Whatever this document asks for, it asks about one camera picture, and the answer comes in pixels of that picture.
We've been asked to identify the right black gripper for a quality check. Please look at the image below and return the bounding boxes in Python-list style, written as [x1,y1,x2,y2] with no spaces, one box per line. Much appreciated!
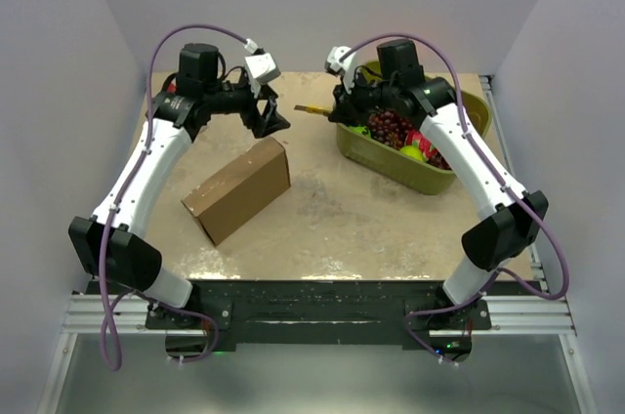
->
[330,68,398,127]

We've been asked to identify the yellow utility knife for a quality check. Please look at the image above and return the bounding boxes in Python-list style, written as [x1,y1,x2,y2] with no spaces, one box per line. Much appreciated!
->
[294,104,332,117]

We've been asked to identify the brown cardboard express box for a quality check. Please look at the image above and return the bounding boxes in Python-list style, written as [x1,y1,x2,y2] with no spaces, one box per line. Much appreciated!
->
[182,137,291,245]

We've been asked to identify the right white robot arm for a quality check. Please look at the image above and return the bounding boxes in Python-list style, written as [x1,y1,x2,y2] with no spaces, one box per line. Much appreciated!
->
[325,38,548,329]

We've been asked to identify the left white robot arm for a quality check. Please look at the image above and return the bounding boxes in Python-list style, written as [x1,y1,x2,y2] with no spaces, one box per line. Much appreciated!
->
[68,43,290,328]

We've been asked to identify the green fruit left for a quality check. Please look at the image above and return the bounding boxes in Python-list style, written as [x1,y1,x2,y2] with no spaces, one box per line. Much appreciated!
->
[350,126,371,138]

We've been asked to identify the dark red grape bunch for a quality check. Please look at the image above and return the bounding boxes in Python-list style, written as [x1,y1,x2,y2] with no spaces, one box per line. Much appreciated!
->
[366,110,413,150]

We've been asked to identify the olive green plastic bin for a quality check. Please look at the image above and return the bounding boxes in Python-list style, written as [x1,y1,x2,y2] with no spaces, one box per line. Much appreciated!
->
[336,91,492,195]

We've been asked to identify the pink dragon fruit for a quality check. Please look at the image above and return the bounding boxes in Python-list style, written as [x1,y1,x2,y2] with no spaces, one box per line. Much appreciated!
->
[404,130,438,162]

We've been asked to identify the green lime front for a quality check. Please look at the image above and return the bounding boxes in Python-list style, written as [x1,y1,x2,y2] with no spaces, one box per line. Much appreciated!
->
[399,145,427,162]

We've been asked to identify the small dark red grapes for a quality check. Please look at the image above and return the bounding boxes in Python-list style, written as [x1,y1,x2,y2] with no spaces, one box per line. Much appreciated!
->
[428,152,451,171]

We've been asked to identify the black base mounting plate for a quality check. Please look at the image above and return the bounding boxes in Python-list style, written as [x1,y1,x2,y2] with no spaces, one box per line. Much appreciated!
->
[146,280,491,354]

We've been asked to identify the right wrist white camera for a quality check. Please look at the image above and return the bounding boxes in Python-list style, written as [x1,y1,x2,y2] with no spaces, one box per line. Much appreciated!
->
[324,46,357,94]

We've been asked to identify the wrist white camera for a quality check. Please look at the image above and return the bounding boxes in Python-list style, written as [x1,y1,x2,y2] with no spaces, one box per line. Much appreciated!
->
[324,46,357,94]
[244,53,281,97]

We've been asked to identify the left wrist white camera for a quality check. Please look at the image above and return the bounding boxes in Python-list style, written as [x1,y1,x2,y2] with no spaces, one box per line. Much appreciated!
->
[244,53,281,97]

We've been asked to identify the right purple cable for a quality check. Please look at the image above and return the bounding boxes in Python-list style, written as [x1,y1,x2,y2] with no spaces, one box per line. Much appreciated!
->
[341,32,570,366]

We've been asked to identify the purple cable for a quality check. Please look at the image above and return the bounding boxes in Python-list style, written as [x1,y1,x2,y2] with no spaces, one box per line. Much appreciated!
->
[99,24,260,372]
[341,32,570,366]

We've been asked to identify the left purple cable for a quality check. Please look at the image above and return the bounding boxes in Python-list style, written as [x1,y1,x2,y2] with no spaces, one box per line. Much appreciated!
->
[99,24,260,372]

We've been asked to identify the aluminium rail frame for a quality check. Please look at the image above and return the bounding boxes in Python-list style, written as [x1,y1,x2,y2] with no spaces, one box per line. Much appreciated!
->
[92,73,573,352]

